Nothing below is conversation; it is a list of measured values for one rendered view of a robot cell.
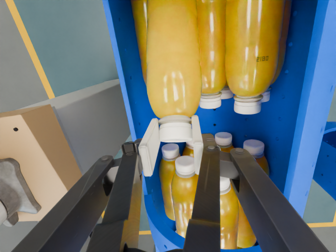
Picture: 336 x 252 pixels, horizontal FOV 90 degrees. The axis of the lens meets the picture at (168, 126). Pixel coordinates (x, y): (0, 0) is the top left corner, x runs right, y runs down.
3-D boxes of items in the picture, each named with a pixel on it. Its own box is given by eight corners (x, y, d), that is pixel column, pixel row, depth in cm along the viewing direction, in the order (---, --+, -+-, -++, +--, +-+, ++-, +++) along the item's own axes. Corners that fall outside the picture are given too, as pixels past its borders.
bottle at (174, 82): (141, 13, 26) (140, 134, 22) (152, -37, 19) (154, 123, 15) (184, 24, 28) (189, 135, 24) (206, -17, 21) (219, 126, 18)
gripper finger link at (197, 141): (193, 143, 13) (203, 142, 13) (191, 115, 19) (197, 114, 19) (195, 175, 14) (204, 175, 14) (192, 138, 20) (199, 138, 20)
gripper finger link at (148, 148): (152, 177, 14) (143, 177, 15) (161, 140, 21) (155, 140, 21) (146, 146, 13) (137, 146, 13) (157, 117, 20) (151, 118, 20)
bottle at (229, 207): (234, 239, 36) (238, 167, 29) (239, 278, 30) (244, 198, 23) (201, 234, 38) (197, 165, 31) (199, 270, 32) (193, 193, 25)
